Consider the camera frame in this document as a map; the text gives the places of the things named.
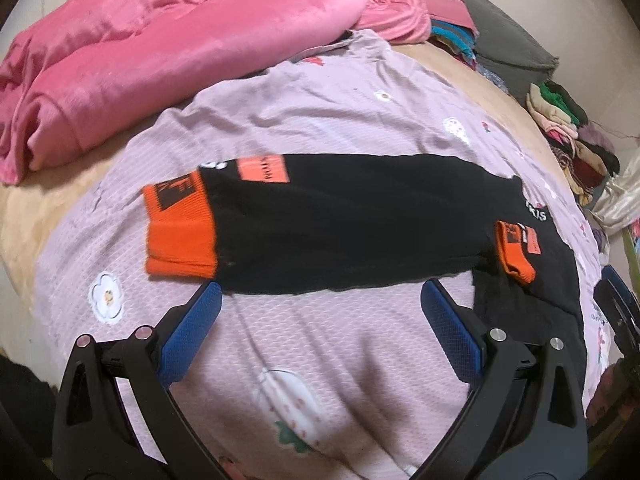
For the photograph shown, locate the pile of assorted clothes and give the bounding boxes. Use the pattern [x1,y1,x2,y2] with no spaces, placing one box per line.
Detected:
[525,80,623,206]

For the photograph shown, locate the dark cloth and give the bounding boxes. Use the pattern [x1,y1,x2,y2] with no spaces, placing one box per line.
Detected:
[0,355,57,461]

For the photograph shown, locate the pink crumpled garment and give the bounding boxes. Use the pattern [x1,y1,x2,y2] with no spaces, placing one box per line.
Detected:
[320,0,432,43]

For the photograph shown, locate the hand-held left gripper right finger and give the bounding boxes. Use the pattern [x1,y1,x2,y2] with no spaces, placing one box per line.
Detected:
[415,279,588,480]

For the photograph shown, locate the lilac floral bedsheet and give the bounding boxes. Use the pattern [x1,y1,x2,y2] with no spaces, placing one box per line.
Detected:
[32,27,631,480]

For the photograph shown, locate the black garment with orange cuffs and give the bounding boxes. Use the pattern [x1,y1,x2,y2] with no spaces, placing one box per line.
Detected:
[142,152,587,381]

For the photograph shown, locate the green patterned cloth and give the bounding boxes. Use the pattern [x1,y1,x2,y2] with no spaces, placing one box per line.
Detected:
[622,220,640,271]

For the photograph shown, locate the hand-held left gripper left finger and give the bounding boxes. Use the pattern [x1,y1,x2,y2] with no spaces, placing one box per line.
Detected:
[52,281,223,480]

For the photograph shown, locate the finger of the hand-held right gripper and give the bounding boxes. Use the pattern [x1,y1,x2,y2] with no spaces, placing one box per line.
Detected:
[594,265,640,358]

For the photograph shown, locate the cream satin cloth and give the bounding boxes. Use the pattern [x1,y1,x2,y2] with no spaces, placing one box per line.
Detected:
[590,180,640,233]

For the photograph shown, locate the blue striped cloth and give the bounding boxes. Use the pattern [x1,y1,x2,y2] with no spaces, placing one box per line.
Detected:
[430,17,511,96]

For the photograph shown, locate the folded pink cloth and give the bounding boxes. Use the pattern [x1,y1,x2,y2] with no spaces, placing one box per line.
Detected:
[420,0,478,36]

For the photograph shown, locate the pink plush blanket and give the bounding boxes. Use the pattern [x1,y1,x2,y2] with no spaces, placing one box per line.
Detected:
[0,0,371,186]

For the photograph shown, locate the grey cushion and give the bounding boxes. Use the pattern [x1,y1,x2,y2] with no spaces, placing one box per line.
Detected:
[305,0,558,96]

